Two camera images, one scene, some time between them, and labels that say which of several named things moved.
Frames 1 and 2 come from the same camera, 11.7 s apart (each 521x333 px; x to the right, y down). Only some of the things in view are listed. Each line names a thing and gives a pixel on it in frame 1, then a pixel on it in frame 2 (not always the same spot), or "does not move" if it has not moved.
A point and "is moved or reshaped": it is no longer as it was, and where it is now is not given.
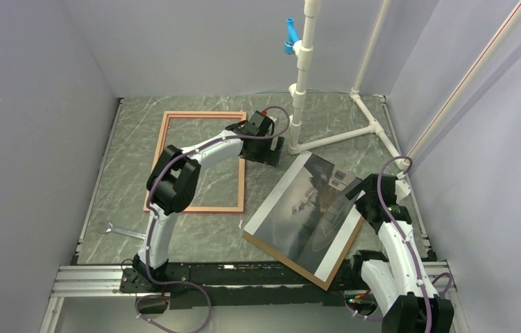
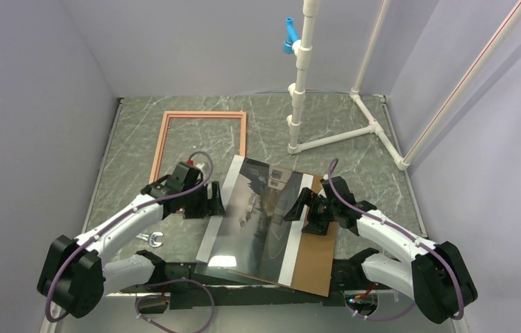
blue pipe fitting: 292,37 does not move
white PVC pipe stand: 297,89 does not move
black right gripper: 361,205 to 315,225
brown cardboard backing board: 327,279 is moved or reshaped
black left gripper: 270,157 to 210,206
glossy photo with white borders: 310,216 is moved or reshaped
